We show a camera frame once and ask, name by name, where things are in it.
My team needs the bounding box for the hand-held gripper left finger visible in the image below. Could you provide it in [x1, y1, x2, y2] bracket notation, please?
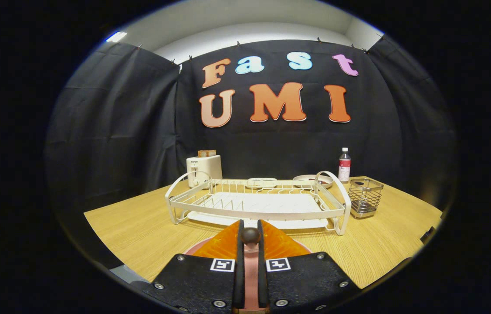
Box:
[143, 219, 245, 314]

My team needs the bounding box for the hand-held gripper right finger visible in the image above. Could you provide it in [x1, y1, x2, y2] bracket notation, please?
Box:
[257, 219, 361, 314]

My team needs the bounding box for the pink plate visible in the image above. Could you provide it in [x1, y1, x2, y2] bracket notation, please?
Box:
[183, 238, 313, 312]

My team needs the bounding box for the brown handled spoon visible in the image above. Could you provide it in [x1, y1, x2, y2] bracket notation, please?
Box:
[241, 228, 261, 253]

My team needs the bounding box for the white wire dish rack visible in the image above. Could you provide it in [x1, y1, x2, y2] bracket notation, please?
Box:
[165, 171, 352, 236]

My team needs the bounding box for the metal wire basket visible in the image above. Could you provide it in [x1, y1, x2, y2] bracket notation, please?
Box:
[348, 177, 384, 219]

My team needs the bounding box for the white divided bean dish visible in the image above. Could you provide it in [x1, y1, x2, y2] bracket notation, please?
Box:
[245, 177, 278, 189]

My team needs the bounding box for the white round food plate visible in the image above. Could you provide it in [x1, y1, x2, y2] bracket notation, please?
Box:
[293, 174, 334, 189]

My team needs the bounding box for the white toaster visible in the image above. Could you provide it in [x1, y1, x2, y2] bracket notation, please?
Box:
[186, 155, 223, 189]

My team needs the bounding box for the black backdrop cloth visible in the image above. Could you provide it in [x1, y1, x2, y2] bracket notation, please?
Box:
[45, 34, 457, 258]

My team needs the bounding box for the clear bottle red label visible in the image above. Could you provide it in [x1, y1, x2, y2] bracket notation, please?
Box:
[339, 147, 351, 184]

